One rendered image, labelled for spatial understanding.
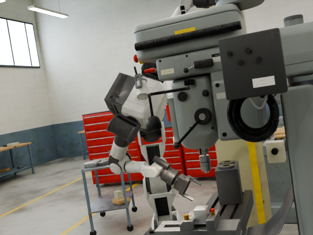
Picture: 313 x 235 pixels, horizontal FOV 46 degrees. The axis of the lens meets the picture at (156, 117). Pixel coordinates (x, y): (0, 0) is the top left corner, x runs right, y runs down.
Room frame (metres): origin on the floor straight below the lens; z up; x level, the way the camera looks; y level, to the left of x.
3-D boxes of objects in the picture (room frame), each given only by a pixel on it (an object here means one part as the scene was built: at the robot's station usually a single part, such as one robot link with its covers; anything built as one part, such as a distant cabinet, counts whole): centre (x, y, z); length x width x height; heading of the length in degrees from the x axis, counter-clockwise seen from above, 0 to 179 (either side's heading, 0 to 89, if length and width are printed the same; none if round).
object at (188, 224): (1.53, -0.07, 1.03); 0.12 x 0.06 x 0.04; 160
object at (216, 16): (1.66, -0.20, 1.81); 0.47 x 0.26 x 0.16; 69
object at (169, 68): (1.65, -0.23, 1.68); 0.34 x 0.24 x 0.10; 69
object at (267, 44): (1.25, -0.35, 1.62); 0.20 x 0.09 x 0.21; 69
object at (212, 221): (1.52, -0.10, 0.99); 0.35 x 0.15 x 0.11; 70
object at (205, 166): (1.67, -0.19, 1.23); 0.05 x 0.05 x 0.06
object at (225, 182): (2.04, -0.35, 1.04); 0.22 x 0.12 x 0.20; 166
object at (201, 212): (1.51, -0.13, 1.05); 0.06 x 0.05 x 0.06; 160
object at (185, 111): (1.67, -0.19, 1.47); 0.21 x 0.19 x 0.32; 159
